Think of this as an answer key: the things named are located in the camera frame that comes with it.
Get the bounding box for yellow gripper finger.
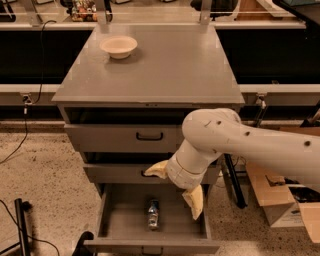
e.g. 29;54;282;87
144;160;168;179
182;185;203;220

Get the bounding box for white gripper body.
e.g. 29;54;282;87
166;153;208;190

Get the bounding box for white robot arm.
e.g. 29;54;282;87
145;108;320;219

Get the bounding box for grey top drawer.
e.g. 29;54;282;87
64;107;195;153

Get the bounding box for grey drawer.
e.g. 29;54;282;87
85;184;219;256
82;152;222;185
64;107;195;153

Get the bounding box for grey bottom drawer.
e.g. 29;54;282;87
85;184;219;256

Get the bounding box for grey drawer cabinet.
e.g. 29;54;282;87
51;23;246;193

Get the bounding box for grey middle drawer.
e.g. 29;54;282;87
82;152;222;185

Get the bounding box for black bar beside cabinet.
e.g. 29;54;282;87
224;154;247;209

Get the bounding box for cardboard box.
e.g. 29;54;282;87
245;125;320;244

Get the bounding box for white bowl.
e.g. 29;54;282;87
99;36;138;59

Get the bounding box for black stand lower left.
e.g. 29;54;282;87
0;198;60;256

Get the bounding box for colourful items on shelf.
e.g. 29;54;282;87
71;0;97;22

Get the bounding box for black cable left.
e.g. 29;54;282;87
0;19;58;165

